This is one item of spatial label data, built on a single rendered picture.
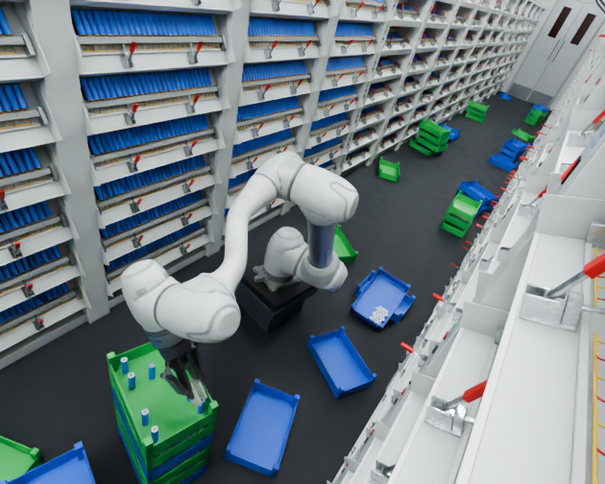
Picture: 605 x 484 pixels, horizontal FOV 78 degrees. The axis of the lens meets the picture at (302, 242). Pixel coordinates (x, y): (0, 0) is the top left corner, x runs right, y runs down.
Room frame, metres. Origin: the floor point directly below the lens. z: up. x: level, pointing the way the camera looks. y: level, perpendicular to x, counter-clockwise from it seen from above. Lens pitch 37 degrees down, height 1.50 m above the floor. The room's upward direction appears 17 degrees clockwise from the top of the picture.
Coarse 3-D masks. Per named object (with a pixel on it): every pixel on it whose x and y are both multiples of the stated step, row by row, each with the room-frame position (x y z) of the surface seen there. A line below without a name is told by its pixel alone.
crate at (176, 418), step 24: (120, 360) 0.59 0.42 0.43; (144, 360) 0.62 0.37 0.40; (120, 384) 0.53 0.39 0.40; (144, 384) 0.55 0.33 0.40; (168, 384) 0.57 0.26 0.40; (144, 408) 0.48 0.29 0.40; (168, 408) 0.50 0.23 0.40; (192, 408) 0.52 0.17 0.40; (216, 408) 0.51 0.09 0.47; (144, 432) 0.42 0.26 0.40; (168, 432) 0.44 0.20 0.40; (192, 432) 0.46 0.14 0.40
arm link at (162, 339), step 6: (144, 330) 0.50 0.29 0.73; (162, 330) 0.50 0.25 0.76; (168, 330) 0.51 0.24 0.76; (150, 336) 0.49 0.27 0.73; (156, 336) 0.49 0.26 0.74; (162, 336) 0.50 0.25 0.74; (168, 336) 0.50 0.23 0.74; (174, 336) 0.51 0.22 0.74; (156, 342) 0.49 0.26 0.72; (162, 342) 0.49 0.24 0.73; (168, 342) 0.50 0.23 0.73; (174, 342) 0.50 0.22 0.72; (162, 348) 0.49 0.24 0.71
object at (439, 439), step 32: (480, 320) 0.42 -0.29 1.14; (448, 352) 0.37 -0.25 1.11; (480, 352) 0.37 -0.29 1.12; (448, 384) 0.31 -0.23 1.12; (480, 384) 0.25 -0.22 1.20; (448, 416) 0.24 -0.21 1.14; (416, 448) 0.21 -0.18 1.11; (448, 448) 0.22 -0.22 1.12; (416, 480) 0.18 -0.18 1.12; (448, 480) 0.18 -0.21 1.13
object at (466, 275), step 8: (464, 272) 1.06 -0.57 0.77; (464, 280) 1.05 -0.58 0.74; (464, 288) 1.02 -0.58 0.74; (456, 296) 0.97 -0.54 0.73; (448, 312) 0.88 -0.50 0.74; (440, 320) 0.84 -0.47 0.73; (440, 328) 0.80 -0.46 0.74; (432, 336) 0.76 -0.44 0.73; (424, 352) 0.69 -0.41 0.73; (416, 368) 0.63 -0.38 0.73; (408, 376) 0.60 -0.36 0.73; (400, 392) 0.51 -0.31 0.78
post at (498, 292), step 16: (592, 160) 0.42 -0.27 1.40; (592, 176) 0.42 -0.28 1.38; (576, 192) 0.42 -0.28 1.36; (592, 192) 0.42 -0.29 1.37; (528, 240) 0.43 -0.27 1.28; (512, 256) 0.45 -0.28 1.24; (496, 272) 0.48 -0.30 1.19; (512, 272) 0.42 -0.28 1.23; (496, 288) 0.42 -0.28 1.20; (512, 288) 0.42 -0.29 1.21; (496, 304) 0.42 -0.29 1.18; (432, 368) 0.42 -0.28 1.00; (400, 400) 0.44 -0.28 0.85
